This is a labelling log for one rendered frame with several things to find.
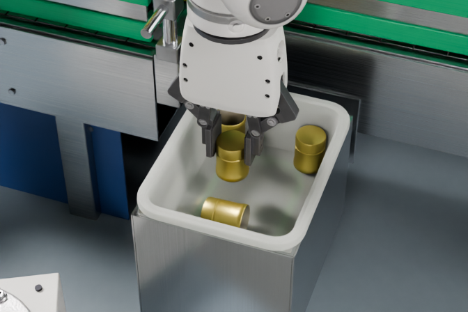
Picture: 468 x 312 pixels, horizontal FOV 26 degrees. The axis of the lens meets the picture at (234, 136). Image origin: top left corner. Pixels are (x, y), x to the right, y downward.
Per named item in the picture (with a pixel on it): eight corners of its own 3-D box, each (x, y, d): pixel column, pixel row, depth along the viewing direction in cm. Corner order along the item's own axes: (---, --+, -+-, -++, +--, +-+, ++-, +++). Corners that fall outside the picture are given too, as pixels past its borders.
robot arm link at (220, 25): (293, -27, 94) (292, 0, 96) (203, -43, 96) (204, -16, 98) (268, 24, 88) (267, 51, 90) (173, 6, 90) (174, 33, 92)
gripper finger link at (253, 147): (283, 104, 102) (281, 152, 106) (253, 97, 102) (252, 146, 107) (275, 123, 99) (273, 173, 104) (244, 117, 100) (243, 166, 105)
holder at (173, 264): (354, 182, 126) (365, 86, 116) (288, 356, 107) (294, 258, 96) (225, 151, 130) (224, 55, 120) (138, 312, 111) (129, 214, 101)
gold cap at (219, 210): (239, 244, 105) (200, 235, 107) (250, 221, 108) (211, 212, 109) (239, 221, 103) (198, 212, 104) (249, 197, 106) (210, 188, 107)
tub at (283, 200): (350, 163, 117) (356, 106, 111) (292, 309, 101) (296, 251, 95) (209, 129, 121) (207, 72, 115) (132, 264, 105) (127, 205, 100)
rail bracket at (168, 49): (218, 4, 118) (217, -92, 109) (162, 91, 106) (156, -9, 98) (194, -1, 118) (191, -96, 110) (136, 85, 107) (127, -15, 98)
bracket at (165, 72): (214, 61, 121) (213, 13, 116) (184, 110, 114) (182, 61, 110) (186, 56, 122) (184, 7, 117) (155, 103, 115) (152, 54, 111)
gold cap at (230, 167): (243, 185, 106) (243, 154, 103) (211, 178, 107) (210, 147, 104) (253, 163, 109) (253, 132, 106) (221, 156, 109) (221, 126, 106)
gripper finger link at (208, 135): (221, 91, 103) (221, 139, 108) (191, 85, 104) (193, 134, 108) (211, 111, 101) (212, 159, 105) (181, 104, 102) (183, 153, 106)
